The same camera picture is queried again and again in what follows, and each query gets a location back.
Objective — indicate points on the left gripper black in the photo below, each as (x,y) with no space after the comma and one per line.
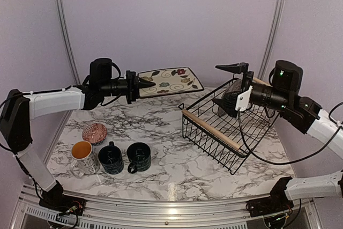
(134,83)

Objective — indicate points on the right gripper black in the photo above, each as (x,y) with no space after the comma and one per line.
(240,68)

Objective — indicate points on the black round plate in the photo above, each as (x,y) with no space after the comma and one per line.
(233,87)

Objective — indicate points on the square patterned plate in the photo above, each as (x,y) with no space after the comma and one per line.
(170,81)

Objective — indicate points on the red white patterned bowl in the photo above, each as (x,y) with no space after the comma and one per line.
(94,133)

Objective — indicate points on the dark green mug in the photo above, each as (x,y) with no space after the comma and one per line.
(139,155)

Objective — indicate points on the dark blue mug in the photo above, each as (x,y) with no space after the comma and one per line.
(110,157)

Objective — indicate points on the white patterned mug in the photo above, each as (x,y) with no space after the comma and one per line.
(84,160)

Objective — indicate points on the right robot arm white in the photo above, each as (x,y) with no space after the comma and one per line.
(311,119)

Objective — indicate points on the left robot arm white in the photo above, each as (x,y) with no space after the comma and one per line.
(20,109)

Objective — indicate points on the rear wooden rack handle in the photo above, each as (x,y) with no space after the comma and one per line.
(259,81)

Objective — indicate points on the wooden rack handle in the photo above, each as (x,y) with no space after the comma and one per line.
(211,129)
(259,81)

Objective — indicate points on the front wooden rack handle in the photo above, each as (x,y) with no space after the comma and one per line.
(211,129)

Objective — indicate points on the black wire dish rack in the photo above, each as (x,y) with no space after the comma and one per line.
(247,130)

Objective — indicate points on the aluminium frame post right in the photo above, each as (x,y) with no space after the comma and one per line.
(278,10)

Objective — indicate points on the aluminium frame post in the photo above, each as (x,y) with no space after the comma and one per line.
(278,10)
(67,42)

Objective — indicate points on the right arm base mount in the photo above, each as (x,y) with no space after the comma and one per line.
(275,202)

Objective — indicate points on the aluminium frame post left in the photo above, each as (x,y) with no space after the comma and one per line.
(67,42)

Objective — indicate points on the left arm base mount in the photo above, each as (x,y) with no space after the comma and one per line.
(55,199)

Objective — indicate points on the aluminium front table rail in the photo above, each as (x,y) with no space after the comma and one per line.
(106,212)

